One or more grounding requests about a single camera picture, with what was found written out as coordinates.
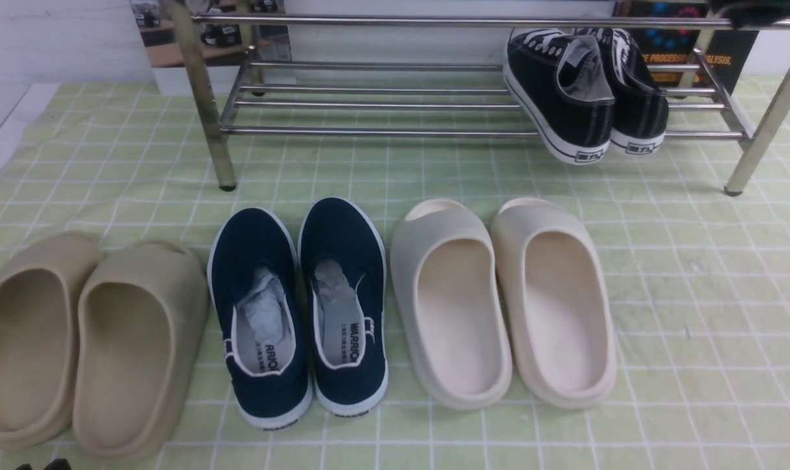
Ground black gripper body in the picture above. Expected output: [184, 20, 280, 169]
[707, 0, 790, 29]

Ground black canvas sneaker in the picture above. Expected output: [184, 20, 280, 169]
[503, 29, 616, 166]
[572, 29, 669, 155]

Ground navy slip-on shoe right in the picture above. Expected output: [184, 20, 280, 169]
[297, 197, 388, 417]

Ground navy slip-on shoe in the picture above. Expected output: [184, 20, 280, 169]
[206, 208, 313, 431]
[297, 197, 388, 417]

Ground silver metal shoe rack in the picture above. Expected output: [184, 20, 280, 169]
[169, 1, 790, 197]

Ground navy slip-on shoe left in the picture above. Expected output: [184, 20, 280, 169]
[206, 208, 313, 431]

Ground black image processing book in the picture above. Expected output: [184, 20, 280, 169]
[613, 2, 759, 93]

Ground green checkered tablecloth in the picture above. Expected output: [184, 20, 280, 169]
[0, 84, 790, 469]

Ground cream slide slipper right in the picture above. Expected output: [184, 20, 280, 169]
[490, 198, 617, 409]

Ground cream slide slipper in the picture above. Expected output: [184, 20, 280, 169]
[490, 198, 617, 409]
[389, 198, 513, 410]

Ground cream slide slipper left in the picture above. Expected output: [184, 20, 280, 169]
[389, 198, 513, 410]

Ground photo card box left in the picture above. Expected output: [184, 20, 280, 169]
[129, 1, 291, 95]

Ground tan slide slipper inner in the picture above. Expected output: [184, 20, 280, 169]
[72, 239, 209, 461]

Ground tan slide slipper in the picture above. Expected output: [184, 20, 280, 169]
[0, 231, 104, 450]
[72, 239, 209, 461]

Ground tan slide slipper far left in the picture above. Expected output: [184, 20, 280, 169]
[0, 231, 104, 450]

